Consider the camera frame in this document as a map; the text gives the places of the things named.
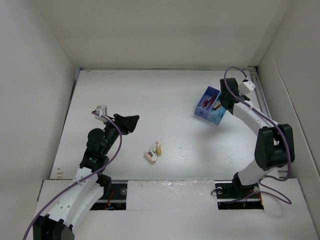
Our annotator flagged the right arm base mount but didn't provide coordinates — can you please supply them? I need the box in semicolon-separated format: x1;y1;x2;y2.
211;180;264;210

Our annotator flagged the tan small eraser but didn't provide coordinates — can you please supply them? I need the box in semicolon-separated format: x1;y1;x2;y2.
156;147;162;156

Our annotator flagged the aluminium rail right side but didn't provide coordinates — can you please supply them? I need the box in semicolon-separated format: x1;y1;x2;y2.
248;67;292;179

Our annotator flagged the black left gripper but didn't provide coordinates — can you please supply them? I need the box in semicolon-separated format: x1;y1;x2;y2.
102;114;138;155

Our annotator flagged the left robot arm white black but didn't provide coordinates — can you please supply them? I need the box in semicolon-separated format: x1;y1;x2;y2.
28;106;140;240

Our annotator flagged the white eraser red label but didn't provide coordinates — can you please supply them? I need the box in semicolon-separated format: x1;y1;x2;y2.
150;141;162;152

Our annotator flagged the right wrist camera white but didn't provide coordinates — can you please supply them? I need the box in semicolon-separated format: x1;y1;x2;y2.
238;79;256;96

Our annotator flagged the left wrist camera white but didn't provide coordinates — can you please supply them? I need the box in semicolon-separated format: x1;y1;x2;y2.
91;105;107;122

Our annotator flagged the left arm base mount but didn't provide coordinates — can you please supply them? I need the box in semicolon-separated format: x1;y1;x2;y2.
90;181;128;211

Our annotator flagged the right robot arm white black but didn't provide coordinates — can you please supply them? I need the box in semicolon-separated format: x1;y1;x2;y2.
219;77;295;199

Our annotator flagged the blue two-compartment container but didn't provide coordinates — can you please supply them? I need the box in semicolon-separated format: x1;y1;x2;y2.
194;86;226;126

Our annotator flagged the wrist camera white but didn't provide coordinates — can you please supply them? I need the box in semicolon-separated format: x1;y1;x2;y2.
238;79;256;96
91;105;107;122

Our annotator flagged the pink white correction tape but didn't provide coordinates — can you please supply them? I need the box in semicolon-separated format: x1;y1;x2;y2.
144;152;157;163

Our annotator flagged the white grey correction tape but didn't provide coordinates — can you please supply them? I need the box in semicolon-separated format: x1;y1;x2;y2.
148;149;157;158

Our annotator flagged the red pen white cap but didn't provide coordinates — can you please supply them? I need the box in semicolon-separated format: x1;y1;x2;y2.
208;95;217;105

